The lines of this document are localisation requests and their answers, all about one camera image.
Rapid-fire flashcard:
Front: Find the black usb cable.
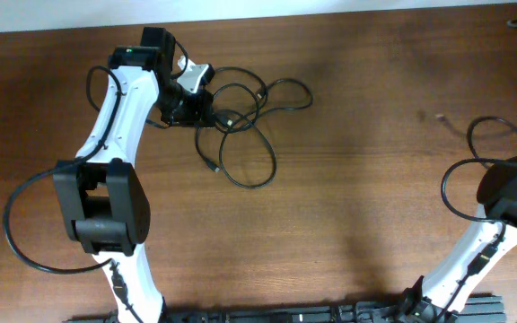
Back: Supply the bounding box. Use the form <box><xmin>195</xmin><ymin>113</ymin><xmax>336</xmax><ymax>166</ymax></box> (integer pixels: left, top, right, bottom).
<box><xmin>194</xmin><ymin>66</ymin><xmax>314</xmax><ymax>190</ymax></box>
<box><xmin>435</xmin><ymin>17</ymin><xmax>517</xmax><ymax>156</ymax></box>

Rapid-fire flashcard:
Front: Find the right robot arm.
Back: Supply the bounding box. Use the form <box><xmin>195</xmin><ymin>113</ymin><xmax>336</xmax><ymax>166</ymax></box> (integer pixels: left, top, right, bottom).
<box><xmin>393</xmin><ymin>153</ymin><xmax>517</xmax><ymax>322</ymax></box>

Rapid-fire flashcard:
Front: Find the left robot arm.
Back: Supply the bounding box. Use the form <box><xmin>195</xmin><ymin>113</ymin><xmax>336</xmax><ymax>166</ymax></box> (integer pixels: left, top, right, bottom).
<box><xmin>53</xmin><ymin>27</ymin><xmax>215</xmax><ymax>322</ymax></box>

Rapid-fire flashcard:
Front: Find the left camera cable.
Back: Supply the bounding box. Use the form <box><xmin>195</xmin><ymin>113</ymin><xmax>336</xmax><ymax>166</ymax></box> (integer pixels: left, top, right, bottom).
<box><xmin>2</xmin><ymin>39</ymin><xmax>190</xmax><ymax>275</ymax></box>

